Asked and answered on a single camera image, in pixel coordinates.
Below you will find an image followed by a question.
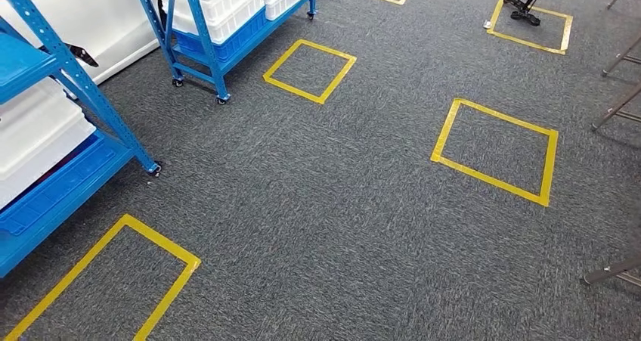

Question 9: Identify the blue metal shelf rack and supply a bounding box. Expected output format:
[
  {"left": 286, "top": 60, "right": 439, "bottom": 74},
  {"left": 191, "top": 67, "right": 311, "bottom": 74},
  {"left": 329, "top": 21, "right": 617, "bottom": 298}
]
[
  {"left": 129, "top": 0, "right": 342, "bottom": 106},
  {"left": 0, "top": 0, "right": 163, "bottom": 280}
]

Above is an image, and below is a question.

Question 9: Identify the yellow floor tape square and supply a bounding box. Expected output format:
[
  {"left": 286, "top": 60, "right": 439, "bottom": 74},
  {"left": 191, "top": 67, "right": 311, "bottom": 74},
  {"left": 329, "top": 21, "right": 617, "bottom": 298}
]
[{"left": 485, "top": 0, "right": 574, "bottom": 56}]

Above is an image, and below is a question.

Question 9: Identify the black tripod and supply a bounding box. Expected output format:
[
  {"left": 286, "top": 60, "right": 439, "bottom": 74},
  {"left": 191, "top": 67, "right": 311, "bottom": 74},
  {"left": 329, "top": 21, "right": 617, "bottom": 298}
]
[{"left": 503, "top": 0, "right": 550, "bottom": 28}]

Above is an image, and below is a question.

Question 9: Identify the small black plastic piece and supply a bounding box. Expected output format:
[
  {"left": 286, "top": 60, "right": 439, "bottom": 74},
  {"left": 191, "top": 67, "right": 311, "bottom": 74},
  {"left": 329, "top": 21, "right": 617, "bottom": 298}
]
[{"left": 65, "top": 43, "right": 100, "bottom": 68}]

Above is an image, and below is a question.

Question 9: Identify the white car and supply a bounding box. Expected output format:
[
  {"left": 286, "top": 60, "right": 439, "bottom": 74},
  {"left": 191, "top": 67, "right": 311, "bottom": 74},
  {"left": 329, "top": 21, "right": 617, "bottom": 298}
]
[{"left": 0, "top": 0, "right": 169, "bottom": 87}]

